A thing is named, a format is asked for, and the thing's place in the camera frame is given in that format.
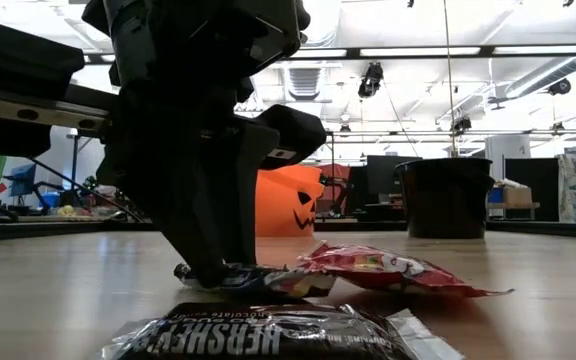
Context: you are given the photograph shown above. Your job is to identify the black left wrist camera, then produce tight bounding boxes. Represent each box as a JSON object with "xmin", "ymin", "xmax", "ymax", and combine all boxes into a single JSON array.
[{"xmin": 247, "ymin": 0, "xmax": 313, "ymax": 69}]

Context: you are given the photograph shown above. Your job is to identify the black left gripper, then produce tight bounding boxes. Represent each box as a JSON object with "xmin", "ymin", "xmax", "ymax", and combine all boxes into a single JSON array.
[{"xmin": 0, "ymin": 0, "xmax": 327, "ymax": 171}]

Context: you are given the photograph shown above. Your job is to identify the black round ceiling device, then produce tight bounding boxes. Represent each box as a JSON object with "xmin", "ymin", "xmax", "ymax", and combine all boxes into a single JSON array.
[{"xmin": 547, "ymin": 77, "xmax": 573, "ymax": 97}]

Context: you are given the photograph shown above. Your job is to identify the large black Hershey's bag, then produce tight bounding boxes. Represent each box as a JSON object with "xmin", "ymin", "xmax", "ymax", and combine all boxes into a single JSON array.
[{"xmin": 100, "ymin": 302, "xmax": 464, "ymax": 360}]

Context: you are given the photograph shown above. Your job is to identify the black ceiling spotlight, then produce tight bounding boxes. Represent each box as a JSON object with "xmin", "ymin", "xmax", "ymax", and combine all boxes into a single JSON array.
[{"xmin": 451, "ymin": 115, "xmax": 473, "ymax": 134}]

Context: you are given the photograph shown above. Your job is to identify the thin vertical metal pole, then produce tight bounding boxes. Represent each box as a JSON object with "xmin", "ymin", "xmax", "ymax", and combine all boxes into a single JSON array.
[{"xmin": 441, "ymin": 0, "xmax": 457, "ymax": 157}]

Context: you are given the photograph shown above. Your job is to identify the black hanging ceiling camera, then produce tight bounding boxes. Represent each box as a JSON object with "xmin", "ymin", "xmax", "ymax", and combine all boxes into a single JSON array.
[{"xmin": 357, "ymin": 62, "xmax": 385, "ymax": 100}]

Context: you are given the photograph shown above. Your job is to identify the black metal frame stand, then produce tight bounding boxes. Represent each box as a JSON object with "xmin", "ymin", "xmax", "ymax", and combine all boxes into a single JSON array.
[{"xmin": 66, "ymin": 132, "xmax": 82, "ymax": 194}]

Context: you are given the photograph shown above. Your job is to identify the black plastic bucket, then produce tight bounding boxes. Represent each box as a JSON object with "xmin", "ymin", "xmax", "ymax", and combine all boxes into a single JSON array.
[{"xmin": 395, "ymin": 157, "xmax": 494, "ymax": 240}]

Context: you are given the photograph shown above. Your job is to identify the black table edge frame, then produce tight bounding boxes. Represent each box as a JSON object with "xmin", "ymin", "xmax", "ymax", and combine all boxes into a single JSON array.
[{"xmin": 0, "ymin": 218, "xmax": 576, "ymax": 241}]

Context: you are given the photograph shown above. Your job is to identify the red Skittles candy bag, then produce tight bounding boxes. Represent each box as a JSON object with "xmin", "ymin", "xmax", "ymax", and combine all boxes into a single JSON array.
[{"xmin": 297, "ymin": 240, "xmax": 515, "ymax": 300}]

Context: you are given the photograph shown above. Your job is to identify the blue computer monitor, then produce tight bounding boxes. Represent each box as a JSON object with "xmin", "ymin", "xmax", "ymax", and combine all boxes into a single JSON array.
[{"xmin": 7, "ymin": 163, "xmax": 38, "ymax": 199}]

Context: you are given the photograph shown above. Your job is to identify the small wooden side table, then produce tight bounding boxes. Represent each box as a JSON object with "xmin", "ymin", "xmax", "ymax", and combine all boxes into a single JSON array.
[{"xmin": 487, "ymin": 201, "xmax": 542, "ymax": 221}]

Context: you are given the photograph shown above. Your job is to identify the cardboard box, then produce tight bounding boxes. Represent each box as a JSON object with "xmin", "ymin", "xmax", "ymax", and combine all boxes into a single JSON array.
[{"xmin": 500, "ymin": 178, "xmax": 534, "ymax": 205}]

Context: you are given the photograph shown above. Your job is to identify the grey round ventilation duct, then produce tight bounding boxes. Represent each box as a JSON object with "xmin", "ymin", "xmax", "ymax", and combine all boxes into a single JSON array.
[{"xmin": 505, "ymin": 54, "xmax": 576, "ymax": 100}]

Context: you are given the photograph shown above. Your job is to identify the silver candy wrapper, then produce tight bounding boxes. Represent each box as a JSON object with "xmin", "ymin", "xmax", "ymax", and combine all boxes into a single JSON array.
[{"xmin": 173, "ymin": 262, "xmax": 337, "ymax": 300}]

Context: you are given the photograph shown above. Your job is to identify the overhead frame light bar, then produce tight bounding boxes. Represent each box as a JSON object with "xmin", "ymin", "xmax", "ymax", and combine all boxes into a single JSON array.
[{"xmin": 85, "ymin": 43, "xmax": 576, "ymax": 64}]

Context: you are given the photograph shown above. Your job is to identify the orange red hanging cloth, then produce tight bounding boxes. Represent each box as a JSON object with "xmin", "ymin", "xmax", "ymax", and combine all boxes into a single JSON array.
[{"xmin": 317, "ymin": 163, "xmax": 352, "ymax": 201}]

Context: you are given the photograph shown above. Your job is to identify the black partition panel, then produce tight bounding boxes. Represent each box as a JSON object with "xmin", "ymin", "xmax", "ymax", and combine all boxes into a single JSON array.
[
  {"xmin": 504, "ymin": 157, "xmax": 560, "ymax": 222},
  {"xmin": 366, "ymin": 154, "xmax": 409, "ymax": 204}
]

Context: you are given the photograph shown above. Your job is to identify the silver ribbed ventilation duct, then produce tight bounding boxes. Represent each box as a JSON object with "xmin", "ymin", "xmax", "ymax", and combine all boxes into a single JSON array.
[{"xmin": 283, "ymin": 64, "xmax": 325, "ymax": 101}]

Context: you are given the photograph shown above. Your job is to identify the thin black diagonal rod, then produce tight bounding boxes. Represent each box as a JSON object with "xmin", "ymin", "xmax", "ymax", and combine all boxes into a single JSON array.
[{"xmin": 26, "ymin": 156, "xmax": 145, "ymax": 222}]

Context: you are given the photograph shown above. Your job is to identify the orange pumpkin face bucket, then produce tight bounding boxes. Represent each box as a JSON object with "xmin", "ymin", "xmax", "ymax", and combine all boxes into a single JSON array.
[{"xmin": 255, "ymin": 164, "xmax": 327, "ymax": 238}]

